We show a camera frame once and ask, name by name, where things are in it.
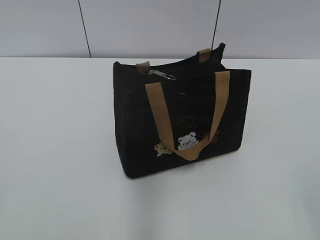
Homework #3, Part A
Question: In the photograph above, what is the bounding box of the black canvas tote bag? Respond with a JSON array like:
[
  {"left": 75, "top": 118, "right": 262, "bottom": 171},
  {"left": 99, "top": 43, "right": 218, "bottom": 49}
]
[{"left": 113, "top": 43, "right": 252, "bottom": 179}]

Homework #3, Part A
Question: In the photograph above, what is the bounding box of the silver metal zipper pull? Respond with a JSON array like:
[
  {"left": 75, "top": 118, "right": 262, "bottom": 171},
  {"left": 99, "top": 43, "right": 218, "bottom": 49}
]
[{"left": 148, "top": 69, "right": 177, "bottom": 81}]

